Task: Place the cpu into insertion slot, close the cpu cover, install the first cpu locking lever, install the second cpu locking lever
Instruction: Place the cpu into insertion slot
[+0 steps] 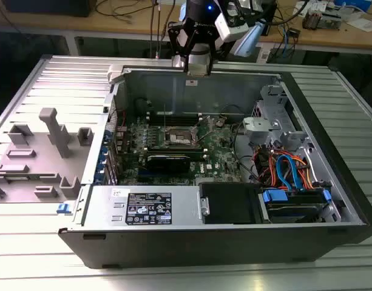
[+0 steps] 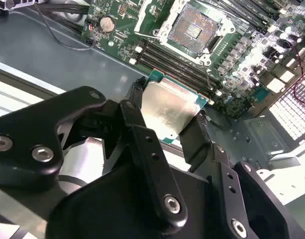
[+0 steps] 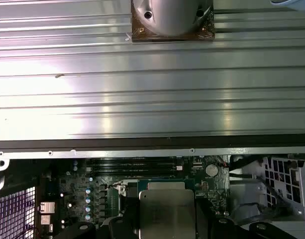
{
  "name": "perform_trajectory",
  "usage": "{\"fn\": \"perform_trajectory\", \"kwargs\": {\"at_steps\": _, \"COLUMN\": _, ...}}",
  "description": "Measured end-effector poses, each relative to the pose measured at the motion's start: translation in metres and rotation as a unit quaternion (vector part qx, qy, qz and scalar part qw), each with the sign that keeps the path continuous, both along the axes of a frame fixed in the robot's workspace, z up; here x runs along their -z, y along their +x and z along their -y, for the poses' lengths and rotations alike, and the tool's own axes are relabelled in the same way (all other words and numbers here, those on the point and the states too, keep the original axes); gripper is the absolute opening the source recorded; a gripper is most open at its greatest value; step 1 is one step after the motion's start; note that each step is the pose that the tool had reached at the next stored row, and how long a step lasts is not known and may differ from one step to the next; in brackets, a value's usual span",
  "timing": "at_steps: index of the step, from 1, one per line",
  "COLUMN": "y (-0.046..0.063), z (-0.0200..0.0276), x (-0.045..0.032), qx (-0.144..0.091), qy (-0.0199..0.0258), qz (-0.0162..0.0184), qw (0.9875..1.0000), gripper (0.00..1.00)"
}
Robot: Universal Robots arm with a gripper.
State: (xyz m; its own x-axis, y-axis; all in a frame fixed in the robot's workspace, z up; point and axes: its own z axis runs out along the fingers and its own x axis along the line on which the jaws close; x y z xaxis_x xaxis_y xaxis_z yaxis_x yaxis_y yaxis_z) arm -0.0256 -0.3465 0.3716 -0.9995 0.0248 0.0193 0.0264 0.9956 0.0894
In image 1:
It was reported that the grey parts rack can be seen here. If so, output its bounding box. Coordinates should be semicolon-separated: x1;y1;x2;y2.
0;107;95;204

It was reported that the black drive bay cover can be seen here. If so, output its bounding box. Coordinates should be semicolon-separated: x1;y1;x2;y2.
199;182;263;226

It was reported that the silver metal bracket box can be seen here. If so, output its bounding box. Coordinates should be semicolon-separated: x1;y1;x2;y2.
242;116;271;136

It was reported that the orange wire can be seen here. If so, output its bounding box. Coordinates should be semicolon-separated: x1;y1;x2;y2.
294;154;316;190

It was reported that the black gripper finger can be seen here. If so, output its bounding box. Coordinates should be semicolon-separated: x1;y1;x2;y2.
168;21;196;73
207;30;219;75

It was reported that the hard disk blue carrier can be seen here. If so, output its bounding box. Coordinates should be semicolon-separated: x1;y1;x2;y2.
258;187;333;224

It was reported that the metal socket cover frame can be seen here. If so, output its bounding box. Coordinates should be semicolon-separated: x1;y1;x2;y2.
192;116;213;142

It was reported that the blue flat wire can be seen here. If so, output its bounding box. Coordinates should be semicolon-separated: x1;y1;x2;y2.
276;153;299;191

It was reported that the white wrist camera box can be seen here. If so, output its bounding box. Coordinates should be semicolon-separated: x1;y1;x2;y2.
215;12;250;42

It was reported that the thin black looping wire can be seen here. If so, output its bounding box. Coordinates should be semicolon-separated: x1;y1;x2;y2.
222;104;246;118

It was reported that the brown finned heatsink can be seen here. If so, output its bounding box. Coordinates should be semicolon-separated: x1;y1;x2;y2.
303;8;322;30

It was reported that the silver perforated drive cage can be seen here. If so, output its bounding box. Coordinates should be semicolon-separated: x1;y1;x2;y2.
243;84;311;147

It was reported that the silver power supply box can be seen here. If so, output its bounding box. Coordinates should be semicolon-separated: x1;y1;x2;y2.
81;184;202;227

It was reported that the black graphics card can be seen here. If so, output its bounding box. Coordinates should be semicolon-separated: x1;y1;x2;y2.
145;153;192;174

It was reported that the black computer box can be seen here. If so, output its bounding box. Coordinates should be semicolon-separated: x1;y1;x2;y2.
9;0;90;18

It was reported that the wooden workbench desk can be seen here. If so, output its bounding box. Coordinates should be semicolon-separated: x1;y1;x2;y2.
0;0;181;56
258;0;372;56

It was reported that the metal CPU socket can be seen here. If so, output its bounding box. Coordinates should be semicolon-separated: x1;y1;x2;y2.
166;125;199;147

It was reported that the green motherboard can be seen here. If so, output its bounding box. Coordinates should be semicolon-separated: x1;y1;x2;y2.
112;117;251;187

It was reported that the black silver PC case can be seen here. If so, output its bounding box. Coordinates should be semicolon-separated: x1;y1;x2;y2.
57;63;370;270

